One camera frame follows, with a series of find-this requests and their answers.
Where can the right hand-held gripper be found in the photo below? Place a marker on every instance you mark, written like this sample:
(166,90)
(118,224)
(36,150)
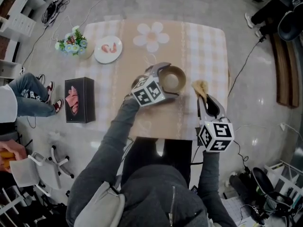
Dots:
(215,136)

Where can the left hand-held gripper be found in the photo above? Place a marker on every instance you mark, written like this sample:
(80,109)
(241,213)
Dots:
(146,93)

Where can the brown bowl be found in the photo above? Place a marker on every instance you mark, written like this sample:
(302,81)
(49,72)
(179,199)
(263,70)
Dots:
(174,81)

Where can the beige cleaning cloth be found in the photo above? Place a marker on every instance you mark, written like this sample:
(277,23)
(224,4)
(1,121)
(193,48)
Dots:
(200,87)

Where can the person's right forearm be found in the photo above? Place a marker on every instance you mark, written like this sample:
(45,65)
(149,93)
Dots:
(209,174)

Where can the person's left forearm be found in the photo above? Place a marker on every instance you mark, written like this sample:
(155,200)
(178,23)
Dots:
(118,129)

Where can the tan wicker chair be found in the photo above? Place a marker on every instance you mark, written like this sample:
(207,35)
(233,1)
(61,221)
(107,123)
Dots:
(229,77)

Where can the table with checked tablecloth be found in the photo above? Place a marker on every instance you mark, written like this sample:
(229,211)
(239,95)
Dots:
(132,55)

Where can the pink toy shrimp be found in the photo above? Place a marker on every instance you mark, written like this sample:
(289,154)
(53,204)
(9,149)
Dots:
(105,48)
(114,47)

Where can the white plate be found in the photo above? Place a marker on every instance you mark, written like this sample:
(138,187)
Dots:
(107,57)

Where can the white adapter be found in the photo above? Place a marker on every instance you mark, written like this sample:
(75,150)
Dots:
(283,126)

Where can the black roll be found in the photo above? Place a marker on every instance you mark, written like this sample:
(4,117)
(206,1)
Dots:
(239,184)

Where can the black tissue box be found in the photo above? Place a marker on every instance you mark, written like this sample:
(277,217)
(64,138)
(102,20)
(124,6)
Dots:
(86,103)

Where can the person's black trouser legs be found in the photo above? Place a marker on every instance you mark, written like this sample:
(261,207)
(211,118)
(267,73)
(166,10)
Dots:
(139,159)

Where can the brown wooden bench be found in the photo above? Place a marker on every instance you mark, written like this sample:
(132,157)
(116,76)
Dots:
(285,74)

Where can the black and green device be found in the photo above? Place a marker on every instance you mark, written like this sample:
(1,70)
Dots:
(265,185)

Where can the pink tissue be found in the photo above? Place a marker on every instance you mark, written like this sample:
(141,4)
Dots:
(72,99)

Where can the flower bouquet in cream pot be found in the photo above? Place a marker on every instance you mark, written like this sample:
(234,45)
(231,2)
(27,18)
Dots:
(73,45)

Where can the white grid top table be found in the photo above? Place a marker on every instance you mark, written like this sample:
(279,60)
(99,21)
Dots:
(234,209)

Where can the person's grey jacket torso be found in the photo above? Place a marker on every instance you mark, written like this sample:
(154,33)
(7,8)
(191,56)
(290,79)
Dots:
(151,197)

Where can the black shell seat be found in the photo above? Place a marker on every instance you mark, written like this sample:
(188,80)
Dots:
(290,27)

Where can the long black and white device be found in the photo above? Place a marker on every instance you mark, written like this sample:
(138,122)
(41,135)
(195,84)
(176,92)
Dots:
(53,9)

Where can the small white desk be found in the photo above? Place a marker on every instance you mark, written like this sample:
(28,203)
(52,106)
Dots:
(9,67)

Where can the white desk with drawers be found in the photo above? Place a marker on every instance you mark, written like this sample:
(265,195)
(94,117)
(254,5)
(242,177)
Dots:
(21,18)

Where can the white office chair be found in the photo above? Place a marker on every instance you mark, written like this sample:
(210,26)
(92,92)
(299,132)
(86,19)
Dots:
(30,171)

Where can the pink cloth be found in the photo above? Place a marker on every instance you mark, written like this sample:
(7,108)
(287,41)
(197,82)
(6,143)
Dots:
(16,150)

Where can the black office chair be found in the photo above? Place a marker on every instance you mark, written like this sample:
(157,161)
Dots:
(35,212)

